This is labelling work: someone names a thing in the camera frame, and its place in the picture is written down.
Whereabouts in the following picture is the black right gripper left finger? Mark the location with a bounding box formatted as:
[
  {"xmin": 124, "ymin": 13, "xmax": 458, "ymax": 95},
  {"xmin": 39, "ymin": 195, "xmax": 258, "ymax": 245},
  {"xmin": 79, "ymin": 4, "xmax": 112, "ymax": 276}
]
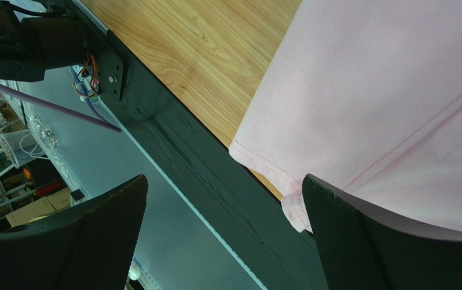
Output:
[{"xmin": 0, "ymin": 175, "xmax": 149, "ymax": 289}]

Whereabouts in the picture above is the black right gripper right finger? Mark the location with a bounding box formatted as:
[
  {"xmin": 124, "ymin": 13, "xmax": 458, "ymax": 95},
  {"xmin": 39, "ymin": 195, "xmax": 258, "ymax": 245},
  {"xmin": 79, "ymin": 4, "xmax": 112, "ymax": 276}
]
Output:
[{"xmin": 302, "ymin": 174, "xmax": 462, "ymax": 289}]

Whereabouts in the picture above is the pink t shirt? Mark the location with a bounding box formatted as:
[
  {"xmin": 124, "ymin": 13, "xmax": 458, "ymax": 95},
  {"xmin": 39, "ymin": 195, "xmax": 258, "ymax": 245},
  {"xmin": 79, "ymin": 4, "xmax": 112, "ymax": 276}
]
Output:
[{"xmin": 229, "ymin": 1, "xmax": 462, "ymax": 231}]

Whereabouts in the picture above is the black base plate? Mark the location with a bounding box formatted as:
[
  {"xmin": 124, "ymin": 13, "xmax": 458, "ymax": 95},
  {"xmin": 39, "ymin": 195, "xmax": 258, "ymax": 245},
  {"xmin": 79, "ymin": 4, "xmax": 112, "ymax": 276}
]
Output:
[{"xmin": 65, "ymin": 0, "xmax": 330, "ymax": 290}]

